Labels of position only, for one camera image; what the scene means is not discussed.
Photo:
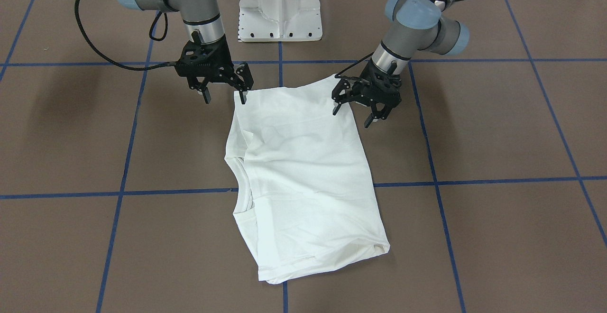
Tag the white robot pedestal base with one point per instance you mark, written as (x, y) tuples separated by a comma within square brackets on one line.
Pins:
[(280, 21)]

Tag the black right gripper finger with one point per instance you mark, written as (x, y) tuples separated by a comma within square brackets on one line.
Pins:
[(206, 94), (243, 89)]

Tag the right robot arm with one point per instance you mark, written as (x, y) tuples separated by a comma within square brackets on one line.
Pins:
[(201, 18)]

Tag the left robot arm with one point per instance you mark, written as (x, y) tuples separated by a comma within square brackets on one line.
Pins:
[(416, 25)]

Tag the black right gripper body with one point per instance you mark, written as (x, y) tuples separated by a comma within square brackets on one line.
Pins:
[(225, 56)]

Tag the white long-sleeve printed shirt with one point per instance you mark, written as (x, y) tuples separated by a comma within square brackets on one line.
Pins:
[(306, 203)]

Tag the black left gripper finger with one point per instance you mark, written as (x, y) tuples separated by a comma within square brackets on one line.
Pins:
[(375, 115), (337, 106)]

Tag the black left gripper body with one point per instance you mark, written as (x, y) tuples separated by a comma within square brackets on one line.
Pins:
[(368, 76)]

